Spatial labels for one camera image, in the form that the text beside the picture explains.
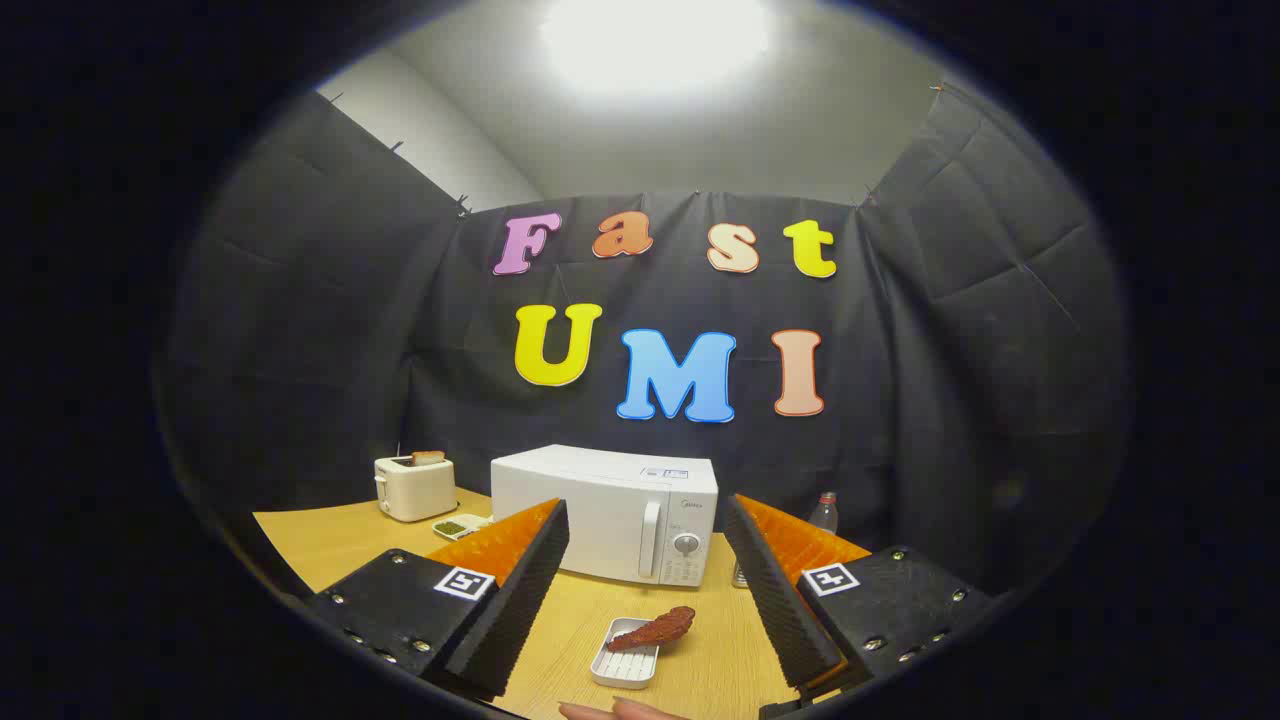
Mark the brown grilled meat piece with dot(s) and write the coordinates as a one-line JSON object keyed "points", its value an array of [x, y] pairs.
{"points": [[655, 630]]}

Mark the toast slice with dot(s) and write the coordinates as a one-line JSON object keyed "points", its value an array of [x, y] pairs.
{"points": [[428, 457]]}

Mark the white toaster oven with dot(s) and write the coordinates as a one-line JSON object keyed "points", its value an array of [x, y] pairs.
{"points": [[590, 500]]}

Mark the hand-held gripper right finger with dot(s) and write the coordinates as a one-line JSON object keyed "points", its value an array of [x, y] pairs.
{"points": [[780, 600]]}

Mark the cream bread toaster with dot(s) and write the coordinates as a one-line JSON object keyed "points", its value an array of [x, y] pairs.
{"points": [[412, 488]]}

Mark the white divided bean dish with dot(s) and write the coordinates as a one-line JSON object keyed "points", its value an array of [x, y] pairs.
{"points": [[455, 527]]}

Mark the small white ribbed tray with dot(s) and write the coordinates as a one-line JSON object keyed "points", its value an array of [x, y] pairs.
{"points": [[620, 670]]}

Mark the clear plastic water bottle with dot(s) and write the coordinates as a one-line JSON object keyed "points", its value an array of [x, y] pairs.
{"points": [[823, 515]]}

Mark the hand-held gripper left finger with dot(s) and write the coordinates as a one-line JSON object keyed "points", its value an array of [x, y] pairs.
{"points": [[515, 600]]}

